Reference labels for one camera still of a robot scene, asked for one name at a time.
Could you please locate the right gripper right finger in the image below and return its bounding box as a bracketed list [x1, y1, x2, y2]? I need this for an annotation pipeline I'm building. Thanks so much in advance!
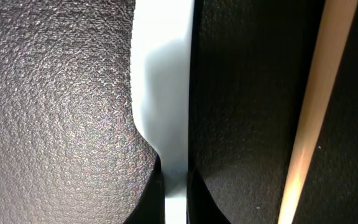
[186, 168, 230, 224]

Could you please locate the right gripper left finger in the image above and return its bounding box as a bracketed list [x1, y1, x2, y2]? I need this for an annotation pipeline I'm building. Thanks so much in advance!
[124, 156, 165, 224]

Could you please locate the white plastic spoon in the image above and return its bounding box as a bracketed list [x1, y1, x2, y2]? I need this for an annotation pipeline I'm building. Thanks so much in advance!
[130, 0, 195, 224]

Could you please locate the round black serving tray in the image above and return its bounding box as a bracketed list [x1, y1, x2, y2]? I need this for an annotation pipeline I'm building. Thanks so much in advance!
[0, 1, 358, 223]

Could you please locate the wooden chopstick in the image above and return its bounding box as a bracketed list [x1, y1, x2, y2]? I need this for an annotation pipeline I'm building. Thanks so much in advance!
[277, 0, 358, 224]

